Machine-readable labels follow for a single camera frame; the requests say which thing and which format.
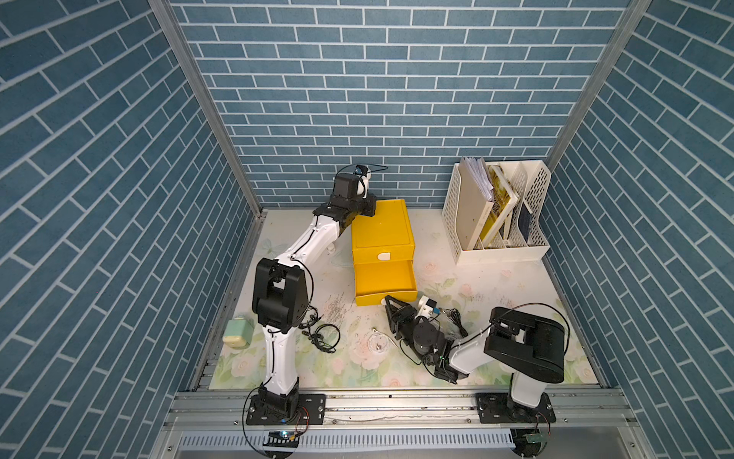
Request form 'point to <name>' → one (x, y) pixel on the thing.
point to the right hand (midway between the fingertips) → (384, 303)
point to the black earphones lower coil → (326, 338)
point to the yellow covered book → (501, 205)
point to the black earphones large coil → (313, 316)
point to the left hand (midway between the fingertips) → (380, 198)
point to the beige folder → (474, 206)
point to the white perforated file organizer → (522, 235)
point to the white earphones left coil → (377, 341)
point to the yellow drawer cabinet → (383, 252)
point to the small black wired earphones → (455, 316)
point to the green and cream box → (237, 333)
